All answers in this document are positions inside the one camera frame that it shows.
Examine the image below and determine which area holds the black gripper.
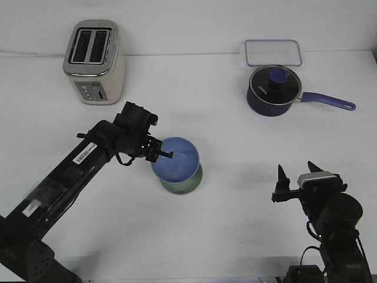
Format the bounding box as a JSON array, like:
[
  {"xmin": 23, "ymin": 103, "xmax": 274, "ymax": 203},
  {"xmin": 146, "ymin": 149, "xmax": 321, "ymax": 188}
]
[
  {"xmin": 113, "ymin": 101, "xmax": 174, "ymax": 163},
  {"xmin": 272, "ymin": 161, "xmax": 348, "ymax": 218}
]

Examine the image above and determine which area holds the blue bowl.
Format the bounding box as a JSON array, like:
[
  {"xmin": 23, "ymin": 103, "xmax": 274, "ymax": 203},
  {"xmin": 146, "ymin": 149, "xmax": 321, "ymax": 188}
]
[{"xmin": 151, "ymin": 137, "xmax": 200, "ymax": 183}]

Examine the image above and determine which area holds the green bowl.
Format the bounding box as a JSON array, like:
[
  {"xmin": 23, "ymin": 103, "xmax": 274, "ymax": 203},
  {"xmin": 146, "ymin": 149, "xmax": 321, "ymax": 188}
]
[{"xmin": 160, "ymin": 165, "xmax": 203, "ymax": 195}]

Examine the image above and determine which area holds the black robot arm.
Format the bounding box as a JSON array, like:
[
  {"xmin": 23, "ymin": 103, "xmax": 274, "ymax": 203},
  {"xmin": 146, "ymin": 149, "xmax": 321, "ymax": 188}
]
[
  {"xmin": 1, "ymin": 102, "xmax": 173, "ymax": 282},
  {"xmin": 272, "ymin": 162, "xmax": 373, "ymax": 282}
]

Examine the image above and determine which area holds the dark blue saucepan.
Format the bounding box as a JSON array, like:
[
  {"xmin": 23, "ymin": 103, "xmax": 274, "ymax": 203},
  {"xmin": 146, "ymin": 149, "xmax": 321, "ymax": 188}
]
[{"xmin": 247, "ymin": 76, "xmax": 356, "ymax": 117}]

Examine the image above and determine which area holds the glass pot lid blue knob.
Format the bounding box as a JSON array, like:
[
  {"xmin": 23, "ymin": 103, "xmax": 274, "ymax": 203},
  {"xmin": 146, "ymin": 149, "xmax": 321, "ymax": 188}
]
[{"xmin": 249, "ymin": 65, "xmax": 302, "ymax": 105}]

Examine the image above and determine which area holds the silver two-slot toaster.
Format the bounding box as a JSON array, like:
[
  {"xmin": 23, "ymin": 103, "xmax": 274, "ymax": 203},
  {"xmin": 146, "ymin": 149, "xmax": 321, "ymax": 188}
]
[{"xmin": 62, "ymin": 19, "xmax": 126, "ymax": 105}]

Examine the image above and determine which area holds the clear container lid blue rim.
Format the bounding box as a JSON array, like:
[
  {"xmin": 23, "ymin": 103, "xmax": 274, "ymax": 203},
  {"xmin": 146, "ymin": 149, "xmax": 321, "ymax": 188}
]
[{"xmin": 244, "ymin": 39, "xmax": 302, "ymax": 67}]

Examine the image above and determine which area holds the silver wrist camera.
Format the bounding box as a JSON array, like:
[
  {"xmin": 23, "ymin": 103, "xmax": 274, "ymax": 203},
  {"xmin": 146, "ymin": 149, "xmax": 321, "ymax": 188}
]
[{"xmin": 297, "ymin": 171, "xmax": 338, "ymax": 189}]

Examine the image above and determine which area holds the white toaster power cord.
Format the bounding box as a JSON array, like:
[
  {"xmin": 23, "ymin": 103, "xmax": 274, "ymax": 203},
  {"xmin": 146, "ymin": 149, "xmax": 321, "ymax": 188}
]
[{"xmin": 0, "ymin": 48, "xmax": 67, "ymax": 58}]

